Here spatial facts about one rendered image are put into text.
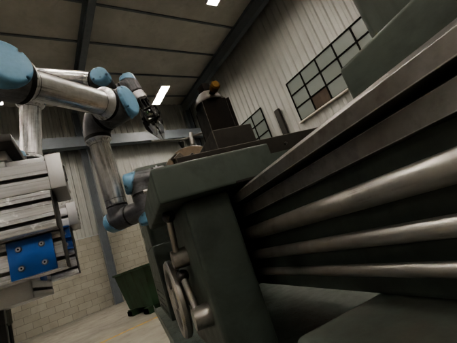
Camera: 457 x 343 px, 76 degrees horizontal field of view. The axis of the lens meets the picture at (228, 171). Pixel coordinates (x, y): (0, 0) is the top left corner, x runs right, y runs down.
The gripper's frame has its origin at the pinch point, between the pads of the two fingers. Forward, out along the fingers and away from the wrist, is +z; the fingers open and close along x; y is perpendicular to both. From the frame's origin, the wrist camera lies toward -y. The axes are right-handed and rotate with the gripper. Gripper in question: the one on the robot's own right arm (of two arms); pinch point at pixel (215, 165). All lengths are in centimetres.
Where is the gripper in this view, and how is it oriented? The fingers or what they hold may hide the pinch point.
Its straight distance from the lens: 116.7
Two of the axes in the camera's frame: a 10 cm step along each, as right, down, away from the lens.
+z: 9.0, -2.3, 3.7
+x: -3.2, -9.2, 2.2
